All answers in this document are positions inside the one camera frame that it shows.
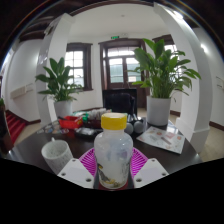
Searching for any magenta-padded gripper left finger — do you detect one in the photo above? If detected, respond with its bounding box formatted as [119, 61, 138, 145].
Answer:
[57, 147, 100, 190]

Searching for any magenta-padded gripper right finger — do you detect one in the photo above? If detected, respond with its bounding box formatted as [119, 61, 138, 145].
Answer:
[128, 147, 170, 190]

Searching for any yellow-capped plastic drink bottle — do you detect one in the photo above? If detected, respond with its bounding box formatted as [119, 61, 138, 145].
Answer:
[93, 112, 134, 190]

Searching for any white speckled cup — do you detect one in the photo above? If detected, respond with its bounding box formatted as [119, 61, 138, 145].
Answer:
[40, 137, 74, 175]

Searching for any black pouch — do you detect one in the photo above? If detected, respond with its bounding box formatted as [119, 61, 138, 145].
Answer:
[73, 127, 98, 139]

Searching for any red box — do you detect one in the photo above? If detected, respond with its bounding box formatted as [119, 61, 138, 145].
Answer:
[58, 115, 84, 130]

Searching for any colourful round badges sheet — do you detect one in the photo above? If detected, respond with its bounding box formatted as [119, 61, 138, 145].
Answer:
[36, 121, 69, 135]

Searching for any brown box of snacks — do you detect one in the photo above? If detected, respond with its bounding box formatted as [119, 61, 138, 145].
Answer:
[83, 108, 108, 129]

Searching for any black chair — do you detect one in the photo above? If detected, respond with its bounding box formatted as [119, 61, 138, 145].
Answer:
[101, 88, 138, 116]

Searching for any small plant in white pot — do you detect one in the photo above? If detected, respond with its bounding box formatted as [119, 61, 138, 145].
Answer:
[35, 57, 84, 118]

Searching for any large plant in white pot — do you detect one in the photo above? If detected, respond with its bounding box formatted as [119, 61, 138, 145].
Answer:
[132, 38, 202, 127]

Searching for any dark wooden glazed door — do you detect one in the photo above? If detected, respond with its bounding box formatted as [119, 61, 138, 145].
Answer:
[98, 38, 148, 101]

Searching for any dark-framed window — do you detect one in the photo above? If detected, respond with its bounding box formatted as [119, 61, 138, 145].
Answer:
[64, 42, 94, 92]
[162, 34, 184, 56]

